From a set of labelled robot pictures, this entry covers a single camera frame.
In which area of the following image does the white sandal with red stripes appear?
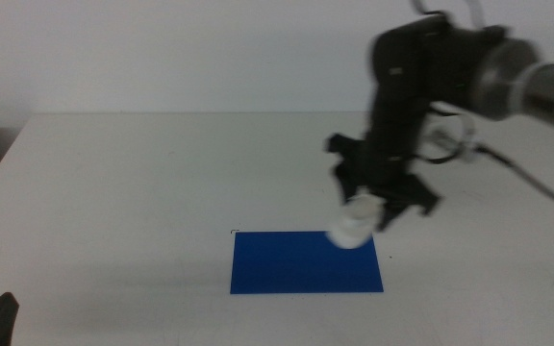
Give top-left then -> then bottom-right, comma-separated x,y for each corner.
325,193 -> 386,250

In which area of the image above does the blue rectangular mat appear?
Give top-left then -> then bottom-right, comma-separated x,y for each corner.
229,230 -> 385,295

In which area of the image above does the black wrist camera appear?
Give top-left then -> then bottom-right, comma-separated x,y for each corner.
325,132 -> 369,167

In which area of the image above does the black cable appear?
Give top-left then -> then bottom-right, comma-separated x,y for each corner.
414,108 -> 554,211

